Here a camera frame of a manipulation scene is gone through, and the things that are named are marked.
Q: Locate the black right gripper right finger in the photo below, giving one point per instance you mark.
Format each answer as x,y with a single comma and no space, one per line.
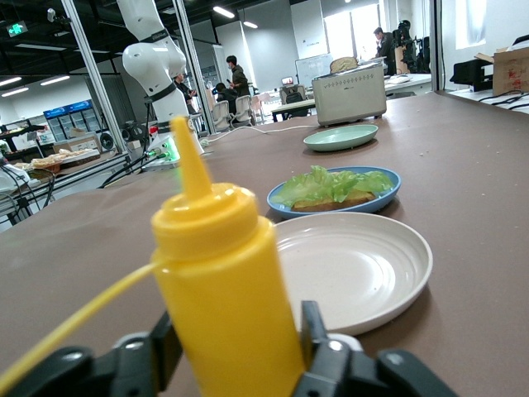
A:
351,376

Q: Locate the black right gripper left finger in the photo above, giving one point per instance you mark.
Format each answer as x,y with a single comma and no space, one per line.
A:
103,372

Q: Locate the yellow squeeze bottle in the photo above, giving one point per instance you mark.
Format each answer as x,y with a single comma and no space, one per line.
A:
223,269

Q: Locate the brown bread slice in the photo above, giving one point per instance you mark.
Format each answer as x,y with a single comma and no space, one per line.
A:
343,65
330,203

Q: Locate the green lettuce leaf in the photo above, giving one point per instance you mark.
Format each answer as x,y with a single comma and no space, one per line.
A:
330,184

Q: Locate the beige round plate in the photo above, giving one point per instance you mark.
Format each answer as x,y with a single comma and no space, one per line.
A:
355,269

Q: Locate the blue round plate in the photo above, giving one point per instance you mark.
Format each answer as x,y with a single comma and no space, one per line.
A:
384,196

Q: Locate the pale green round plate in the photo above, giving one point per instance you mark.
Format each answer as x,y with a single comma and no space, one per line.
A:
341,138

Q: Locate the basket of bread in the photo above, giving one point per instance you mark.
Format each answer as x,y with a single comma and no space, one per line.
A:
62,159

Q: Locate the blue drinks fridge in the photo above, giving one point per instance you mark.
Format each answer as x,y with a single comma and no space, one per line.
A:
68,116

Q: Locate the beige chrome toaster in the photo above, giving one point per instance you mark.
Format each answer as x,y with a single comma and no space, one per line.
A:
349,99

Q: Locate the white office chair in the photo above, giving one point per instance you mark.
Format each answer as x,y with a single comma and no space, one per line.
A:
244,109
222,113

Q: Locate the person holding phone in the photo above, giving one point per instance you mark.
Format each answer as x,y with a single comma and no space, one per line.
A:
190,97

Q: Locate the seated person in black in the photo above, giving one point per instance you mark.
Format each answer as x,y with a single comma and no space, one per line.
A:
226,97

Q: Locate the white whiteboard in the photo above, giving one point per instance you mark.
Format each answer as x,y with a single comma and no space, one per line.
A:
308,70

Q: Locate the person in green jacket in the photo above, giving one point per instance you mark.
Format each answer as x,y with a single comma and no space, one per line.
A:
239,80

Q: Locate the black printer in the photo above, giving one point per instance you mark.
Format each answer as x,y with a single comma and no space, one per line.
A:
471,76

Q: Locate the person in black jacket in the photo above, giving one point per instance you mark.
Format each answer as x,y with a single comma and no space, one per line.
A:
384,45

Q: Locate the black equipment stand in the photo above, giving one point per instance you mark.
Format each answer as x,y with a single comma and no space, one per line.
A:
407,41

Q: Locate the brown cardboard box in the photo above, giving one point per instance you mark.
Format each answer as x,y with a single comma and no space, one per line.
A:
512,74

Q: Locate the green exit sign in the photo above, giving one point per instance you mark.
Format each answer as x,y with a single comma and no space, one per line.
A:
16,29

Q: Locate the ceiling light strip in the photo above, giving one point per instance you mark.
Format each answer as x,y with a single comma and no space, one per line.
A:
223,11
250,25

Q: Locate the aluminium frame post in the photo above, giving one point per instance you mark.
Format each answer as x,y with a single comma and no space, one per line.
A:
93,78
194,62

